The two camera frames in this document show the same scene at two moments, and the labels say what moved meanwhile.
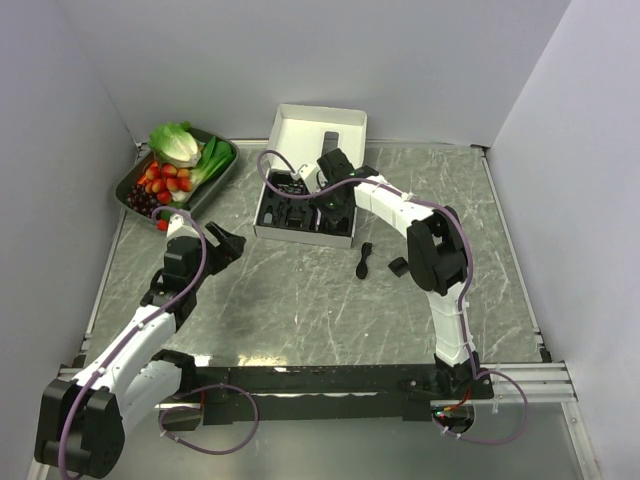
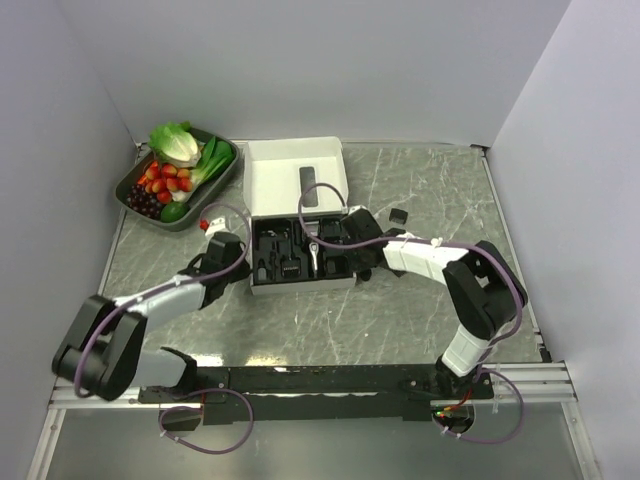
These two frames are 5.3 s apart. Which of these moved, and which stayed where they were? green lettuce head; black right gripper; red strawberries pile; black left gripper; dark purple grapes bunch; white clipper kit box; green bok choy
Moved: white clipper kit box; black right gripper; black left gripper
Stayed: green lettuce head; green bok choy; dark purple grapes bunch; red strawberries pile
